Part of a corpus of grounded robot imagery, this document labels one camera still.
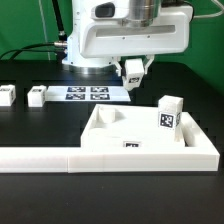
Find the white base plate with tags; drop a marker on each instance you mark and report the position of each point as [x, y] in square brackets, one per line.
[87, 93]

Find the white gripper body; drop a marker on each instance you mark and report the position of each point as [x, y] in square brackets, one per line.
[168, 33]

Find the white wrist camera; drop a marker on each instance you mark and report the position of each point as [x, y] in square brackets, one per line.
[110, 9]

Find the white square tabletop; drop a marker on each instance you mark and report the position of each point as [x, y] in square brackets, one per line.
[126, 126]

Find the white L-shaped obstacle wall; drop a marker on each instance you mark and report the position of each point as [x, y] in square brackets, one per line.
[198, 155]

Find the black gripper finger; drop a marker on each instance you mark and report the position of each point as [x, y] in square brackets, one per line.
[148, 60]
[116, 62]

